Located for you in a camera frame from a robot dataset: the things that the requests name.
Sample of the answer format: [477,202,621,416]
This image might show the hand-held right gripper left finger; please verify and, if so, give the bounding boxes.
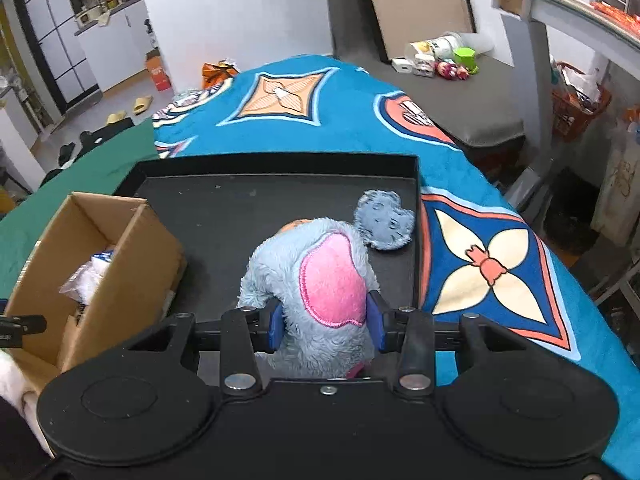
[122,305,287,397]

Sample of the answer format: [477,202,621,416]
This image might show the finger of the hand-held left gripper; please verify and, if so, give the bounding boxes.
[0,314,47,350]

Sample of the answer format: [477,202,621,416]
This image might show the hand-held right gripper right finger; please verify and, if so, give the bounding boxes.
[367,290,531,397]

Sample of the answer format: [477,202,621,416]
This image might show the grey plush toy pink patch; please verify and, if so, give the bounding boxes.
[236,217,381,380]

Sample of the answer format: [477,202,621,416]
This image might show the clear plastic bag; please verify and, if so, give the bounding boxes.
[59,260,108,306]

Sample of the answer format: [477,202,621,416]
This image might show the small blue-grey plush piece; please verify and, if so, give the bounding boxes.
[353,189,416,252]

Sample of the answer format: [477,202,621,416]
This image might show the brown cardboard box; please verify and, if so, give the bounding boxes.
[2,191,188,396]

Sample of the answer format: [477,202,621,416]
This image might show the black tray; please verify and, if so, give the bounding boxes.
[114,154,423,381]

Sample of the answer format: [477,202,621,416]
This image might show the green cloth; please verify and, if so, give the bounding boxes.
[0,119,161,301]

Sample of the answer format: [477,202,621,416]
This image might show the blue printed blanket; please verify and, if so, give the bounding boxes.
[151,54,640,480]

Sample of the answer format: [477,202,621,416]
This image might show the black stool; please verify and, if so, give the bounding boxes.
[80,117,136,158]

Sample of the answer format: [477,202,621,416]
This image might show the orange bag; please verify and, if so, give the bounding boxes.
[201,60,236,88]

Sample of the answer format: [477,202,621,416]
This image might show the small red toys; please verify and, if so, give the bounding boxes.
[435,59,471,81]

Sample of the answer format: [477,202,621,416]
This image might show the beige tote bag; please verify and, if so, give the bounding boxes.
[590,130,640,248]

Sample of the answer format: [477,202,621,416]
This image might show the orange carton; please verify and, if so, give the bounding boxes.
[145,50,173,92]

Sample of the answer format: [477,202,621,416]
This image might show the green cup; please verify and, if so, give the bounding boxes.
[452,46,480,72]

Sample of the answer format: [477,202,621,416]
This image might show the black framed sliding door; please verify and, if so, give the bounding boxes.
[10,0,101,116]

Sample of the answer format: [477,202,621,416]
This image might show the red basket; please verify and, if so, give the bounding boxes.
[551,61,612,143]

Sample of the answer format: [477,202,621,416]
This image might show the white kitchen cabinet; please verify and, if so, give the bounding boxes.
[75,0,161,93]

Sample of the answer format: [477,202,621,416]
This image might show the grey door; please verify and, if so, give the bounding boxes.
[320,0,386,61]

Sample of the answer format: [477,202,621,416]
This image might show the leaning brown board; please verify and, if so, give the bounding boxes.
[357,0,476,63]

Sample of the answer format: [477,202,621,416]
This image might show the grey desk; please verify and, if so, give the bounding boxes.
[492,0,640,211]

